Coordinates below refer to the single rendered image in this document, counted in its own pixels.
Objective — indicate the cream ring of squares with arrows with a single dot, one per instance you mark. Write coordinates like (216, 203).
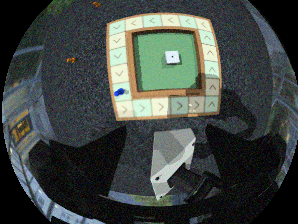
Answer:
(149, 37)

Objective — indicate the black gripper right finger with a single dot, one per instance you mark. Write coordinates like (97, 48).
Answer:
(232, 153)

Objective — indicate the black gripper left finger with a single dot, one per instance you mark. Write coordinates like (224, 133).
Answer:
(96, 161)

